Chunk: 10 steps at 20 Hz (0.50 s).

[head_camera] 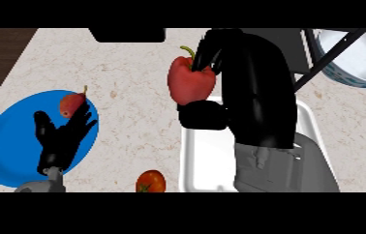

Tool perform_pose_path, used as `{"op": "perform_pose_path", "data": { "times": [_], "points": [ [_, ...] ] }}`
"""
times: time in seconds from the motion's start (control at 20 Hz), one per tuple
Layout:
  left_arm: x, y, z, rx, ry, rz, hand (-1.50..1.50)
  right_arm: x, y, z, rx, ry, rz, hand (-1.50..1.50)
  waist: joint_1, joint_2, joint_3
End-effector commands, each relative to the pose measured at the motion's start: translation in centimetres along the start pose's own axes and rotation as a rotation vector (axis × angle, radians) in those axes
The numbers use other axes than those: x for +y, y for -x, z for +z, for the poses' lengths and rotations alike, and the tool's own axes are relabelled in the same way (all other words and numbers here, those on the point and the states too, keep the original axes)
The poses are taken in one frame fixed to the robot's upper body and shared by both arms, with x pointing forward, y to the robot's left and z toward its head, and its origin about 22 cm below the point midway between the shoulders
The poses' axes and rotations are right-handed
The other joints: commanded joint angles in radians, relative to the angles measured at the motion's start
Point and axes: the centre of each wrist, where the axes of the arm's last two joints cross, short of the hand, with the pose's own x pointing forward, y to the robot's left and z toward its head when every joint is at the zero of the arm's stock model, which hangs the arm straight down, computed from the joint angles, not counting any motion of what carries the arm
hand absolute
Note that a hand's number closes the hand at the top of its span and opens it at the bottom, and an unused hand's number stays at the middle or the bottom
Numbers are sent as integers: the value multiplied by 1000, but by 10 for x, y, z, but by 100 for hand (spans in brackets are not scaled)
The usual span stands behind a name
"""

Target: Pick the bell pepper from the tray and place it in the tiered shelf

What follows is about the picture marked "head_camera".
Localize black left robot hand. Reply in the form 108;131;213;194
33;102;99;177

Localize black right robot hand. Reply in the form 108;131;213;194
178;28;299;150

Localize red bell pepper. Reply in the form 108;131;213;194
166;45;218;106

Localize white tray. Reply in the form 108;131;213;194
179;95;331;193

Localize blue round plate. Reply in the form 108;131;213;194
0;89;101;189

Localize red pear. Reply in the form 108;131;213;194
60;85;91;119

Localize white bowl with blue rim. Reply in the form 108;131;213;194
312;28;366;89

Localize orange-red tomato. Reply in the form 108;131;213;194
135;169;167;193

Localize black appliance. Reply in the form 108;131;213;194
88;28;167;44

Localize black tiered wire shelf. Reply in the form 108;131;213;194
238;28;366;93

